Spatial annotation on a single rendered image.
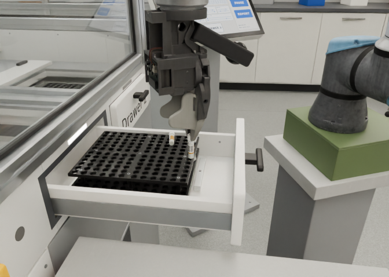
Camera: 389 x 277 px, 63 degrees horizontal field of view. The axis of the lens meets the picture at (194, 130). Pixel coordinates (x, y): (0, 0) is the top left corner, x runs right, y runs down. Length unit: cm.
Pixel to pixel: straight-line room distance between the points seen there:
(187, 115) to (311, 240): 65
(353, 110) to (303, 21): 275
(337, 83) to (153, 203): 55
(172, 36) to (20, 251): 40
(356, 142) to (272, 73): 285
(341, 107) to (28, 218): 73
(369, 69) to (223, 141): 36
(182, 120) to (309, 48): 322
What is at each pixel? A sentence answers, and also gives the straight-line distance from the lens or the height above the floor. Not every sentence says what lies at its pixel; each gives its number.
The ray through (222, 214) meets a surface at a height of 87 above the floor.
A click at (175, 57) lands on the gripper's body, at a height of 112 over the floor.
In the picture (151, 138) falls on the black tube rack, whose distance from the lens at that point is 71.
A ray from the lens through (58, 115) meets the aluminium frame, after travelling 65.
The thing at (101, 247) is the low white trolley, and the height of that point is 76.
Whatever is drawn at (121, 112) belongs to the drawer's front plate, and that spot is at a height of 90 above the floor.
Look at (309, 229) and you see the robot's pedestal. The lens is 100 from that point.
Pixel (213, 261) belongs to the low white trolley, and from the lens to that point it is 63.
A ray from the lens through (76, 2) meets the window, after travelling 73.
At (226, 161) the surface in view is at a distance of 75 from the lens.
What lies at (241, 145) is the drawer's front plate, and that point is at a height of 93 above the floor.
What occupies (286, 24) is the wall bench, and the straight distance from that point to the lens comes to 357.
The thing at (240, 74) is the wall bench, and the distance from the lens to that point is 363.
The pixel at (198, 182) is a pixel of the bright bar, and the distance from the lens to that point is 65.
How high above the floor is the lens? 123
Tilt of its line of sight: 27 degrees down
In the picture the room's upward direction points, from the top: straight up
